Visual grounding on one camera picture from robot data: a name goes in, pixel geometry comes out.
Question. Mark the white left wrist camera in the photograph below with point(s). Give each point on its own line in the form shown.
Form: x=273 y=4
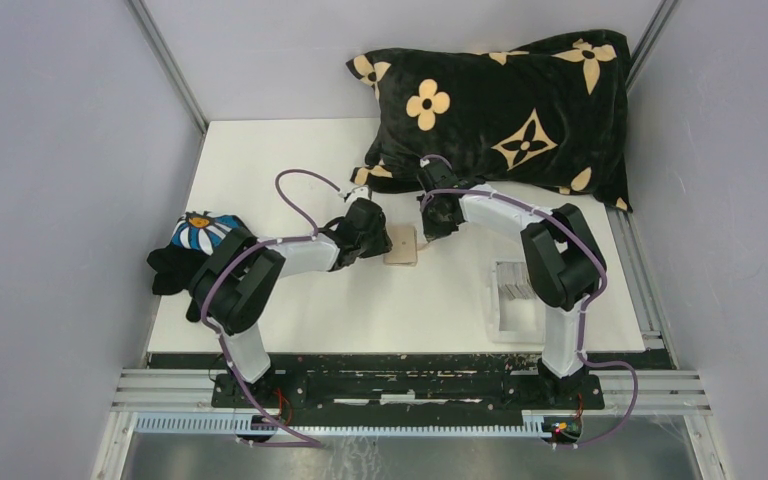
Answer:
x=356 y=193

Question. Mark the clear plastic card box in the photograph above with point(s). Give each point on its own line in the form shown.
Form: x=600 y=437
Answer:
x=513 y=321

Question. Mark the stack of cards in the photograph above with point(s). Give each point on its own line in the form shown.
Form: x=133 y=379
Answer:
x=513 y=281

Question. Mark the black blue flower cloth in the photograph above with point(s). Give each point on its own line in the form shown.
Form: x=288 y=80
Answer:
x=201 y=248

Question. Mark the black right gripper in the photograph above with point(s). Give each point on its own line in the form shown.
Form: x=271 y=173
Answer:
x=433 y=231

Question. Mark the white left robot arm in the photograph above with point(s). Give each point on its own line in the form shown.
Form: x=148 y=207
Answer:
x=266 y=262

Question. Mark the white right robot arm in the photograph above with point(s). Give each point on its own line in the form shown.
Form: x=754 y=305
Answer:
x=564 y=264

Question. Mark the beige leather card holder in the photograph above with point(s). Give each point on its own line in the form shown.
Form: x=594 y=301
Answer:
x=407 y=244

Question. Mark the slotted cable duct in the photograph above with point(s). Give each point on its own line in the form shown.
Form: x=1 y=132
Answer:
x=241 y=424

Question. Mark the black floral pillow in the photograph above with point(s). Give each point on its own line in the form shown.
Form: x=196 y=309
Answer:
x=552 y=113

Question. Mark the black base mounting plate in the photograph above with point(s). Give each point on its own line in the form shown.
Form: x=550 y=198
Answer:
x=375 y=398

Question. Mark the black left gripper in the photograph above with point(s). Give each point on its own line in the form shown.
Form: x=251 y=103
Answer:
x=382 y=244

